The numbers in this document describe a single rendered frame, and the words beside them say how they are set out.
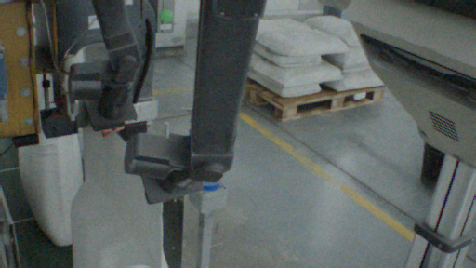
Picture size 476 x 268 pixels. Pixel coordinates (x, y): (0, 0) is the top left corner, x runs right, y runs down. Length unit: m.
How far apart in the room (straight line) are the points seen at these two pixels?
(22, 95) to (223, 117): 0.69
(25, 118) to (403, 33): 0.83
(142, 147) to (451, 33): 0.49
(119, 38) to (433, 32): 0.54
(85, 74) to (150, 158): 0.31
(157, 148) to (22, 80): 0.54
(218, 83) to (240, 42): 0.07
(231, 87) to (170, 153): 0.21
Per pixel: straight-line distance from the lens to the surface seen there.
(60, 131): 1.24
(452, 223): 1.14
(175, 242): 1.75
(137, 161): 0.72
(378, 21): 0.89
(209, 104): 0.57
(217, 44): 0.48
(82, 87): 0.98
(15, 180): 2.34
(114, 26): 0.92
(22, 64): 1.17
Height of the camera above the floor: 1.56
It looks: 26 degrees down
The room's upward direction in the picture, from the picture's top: 5 degrees clockwise
